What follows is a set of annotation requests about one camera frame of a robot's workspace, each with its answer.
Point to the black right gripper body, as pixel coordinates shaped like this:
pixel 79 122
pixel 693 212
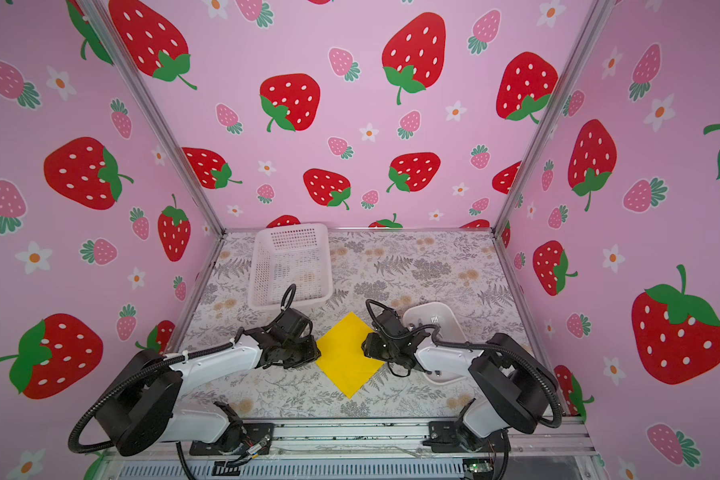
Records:
pixel 376 347

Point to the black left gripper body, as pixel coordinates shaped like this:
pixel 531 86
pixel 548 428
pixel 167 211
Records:
pixel 303 351

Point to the yellow paper napkin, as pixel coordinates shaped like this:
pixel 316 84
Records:
pixel 342 357

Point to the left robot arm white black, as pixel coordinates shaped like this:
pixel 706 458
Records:
pixel 143 405

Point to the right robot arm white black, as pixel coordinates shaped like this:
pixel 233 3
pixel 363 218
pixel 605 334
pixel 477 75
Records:
pixel 518 392

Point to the white rectangular plastic tray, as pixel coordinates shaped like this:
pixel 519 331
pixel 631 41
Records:
pixel 441 366

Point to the white perforated plastic basket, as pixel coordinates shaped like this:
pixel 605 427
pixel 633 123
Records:
pixel 295 254

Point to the aluminium frame corner post left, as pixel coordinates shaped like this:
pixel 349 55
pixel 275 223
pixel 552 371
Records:
pixel 97 12

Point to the aluminium frame corner post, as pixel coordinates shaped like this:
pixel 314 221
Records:
pixel 97 12
pixel 595 21

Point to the aluminium frame corner post right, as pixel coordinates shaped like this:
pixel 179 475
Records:
pixel 595 21

